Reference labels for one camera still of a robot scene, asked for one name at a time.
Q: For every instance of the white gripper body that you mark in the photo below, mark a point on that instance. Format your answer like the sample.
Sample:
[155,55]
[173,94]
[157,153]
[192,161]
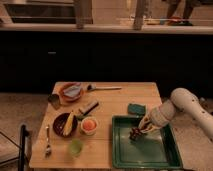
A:
[157,119]

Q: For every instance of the yellow-white gripper finger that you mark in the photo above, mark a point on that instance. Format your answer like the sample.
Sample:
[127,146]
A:
[146,126]

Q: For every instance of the dark purple grape bunch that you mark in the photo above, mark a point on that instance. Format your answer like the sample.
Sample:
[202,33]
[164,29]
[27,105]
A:
[135,133]

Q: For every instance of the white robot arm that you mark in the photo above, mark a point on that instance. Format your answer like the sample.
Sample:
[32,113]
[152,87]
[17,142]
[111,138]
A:
[180,99]

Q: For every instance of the green plastic tray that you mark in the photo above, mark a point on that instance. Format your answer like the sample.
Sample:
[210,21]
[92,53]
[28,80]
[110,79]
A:
[156,150]

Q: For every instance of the teal sponge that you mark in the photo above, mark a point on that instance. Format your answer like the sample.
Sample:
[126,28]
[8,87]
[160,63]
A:
[136,109]

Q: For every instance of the white cup with orange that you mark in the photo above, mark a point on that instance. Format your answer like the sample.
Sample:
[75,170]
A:
[89,125]

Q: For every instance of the light green cup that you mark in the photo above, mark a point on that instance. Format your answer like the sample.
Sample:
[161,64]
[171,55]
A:
[75,147]

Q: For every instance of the yellow corn cob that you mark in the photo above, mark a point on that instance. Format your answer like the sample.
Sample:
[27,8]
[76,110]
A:
[68,124]

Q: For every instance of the blue-grey cloth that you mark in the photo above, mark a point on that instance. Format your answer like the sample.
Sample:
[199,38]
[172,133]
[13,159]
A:
[72,91]

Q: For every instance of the orange plate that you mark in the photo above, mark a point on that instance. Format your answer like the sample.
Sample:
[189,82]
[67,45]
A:
[68,99]

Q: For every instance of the dark red bowl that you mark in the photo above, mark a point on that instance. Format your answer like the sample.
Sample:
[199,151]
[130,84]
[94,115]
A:
[59,123]

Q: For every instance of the dark metal cup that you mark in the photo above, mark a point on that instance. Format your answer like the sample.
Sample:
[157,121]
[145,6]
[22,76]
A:
[54,100]

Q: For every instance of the silver fork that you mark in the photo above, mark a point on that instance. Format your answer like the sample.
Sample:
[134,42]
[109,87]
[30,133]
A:
[48,146]

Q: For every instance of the black chair frame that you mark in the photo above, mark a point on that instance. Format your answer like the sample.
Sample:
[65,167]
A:
[22,157]

